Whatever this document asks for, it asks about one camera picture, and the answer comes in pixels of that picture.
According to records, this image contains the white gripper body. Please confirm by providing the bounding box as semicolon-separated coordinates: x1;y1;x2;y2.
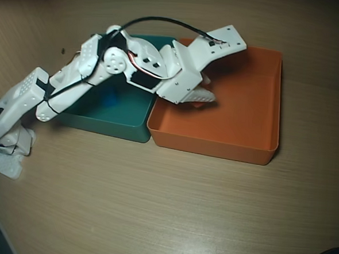
156;42;207;106

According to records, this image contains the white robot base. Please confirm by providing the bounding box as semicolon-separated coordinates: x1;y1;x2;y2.
0;150;25;181

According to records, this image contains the white fixed gripper jaw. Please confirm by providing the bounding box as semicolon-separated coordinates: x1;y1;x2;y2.
184;87;218;107

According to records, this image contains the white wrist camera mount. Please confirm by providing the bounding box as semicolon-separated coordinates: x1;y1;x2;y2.
170;20;249;76

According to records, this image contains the white red servo wire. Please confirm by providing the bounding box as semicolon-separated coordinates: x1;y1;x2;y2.
125;51;179;82

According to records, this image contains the orange plastic box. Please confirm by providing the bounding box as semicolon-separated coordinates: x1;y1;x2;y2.
144;35;286;167

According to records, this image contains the blue cube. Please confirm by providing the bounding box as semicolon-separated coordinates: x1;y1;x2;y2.
102;90;118;107

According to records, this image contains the white moving gripper jaw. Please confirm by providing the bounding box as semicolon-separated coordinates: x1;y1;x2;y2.
199;72;213;90

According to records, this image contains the black camera cable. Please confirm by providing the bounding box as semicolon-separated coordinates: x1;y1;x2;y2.
43;9;223;112

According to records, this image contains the teal plastic box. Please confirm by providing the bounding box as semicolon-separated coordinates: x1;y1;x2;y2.
53;29;178;145

